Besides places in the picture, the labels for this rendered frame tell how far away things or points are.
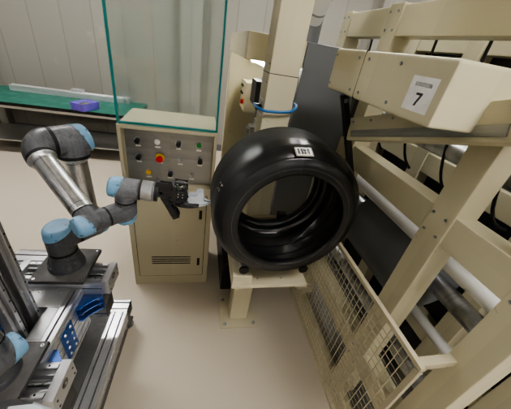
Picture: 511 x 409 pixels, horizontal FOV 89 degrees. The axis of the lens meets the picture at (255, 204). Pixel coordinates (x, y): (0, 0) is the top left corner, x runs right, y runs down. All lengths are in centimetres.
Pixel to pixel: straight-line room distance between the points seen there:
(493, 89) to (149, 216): 173
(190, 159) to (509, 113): 144
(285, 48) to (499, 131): 77
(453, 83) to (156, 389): 189
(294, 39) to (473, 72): 66
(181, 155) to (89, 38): 353
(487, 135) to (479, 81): 12
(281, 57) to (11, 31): 465
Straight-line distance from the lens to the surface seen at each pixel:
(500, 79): 85
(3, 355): 100
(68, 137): 126
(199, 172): 173
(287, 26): 121
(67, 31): 511
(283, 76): 121
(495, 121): 84
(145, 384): 192
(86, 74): 510
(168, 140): 167
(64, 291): 157
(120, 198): 103
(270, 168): 86
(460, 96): 79
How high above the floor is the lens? 174
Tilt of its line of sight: 31 degrees down
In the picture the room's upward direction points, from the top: 10 degrees clockwise
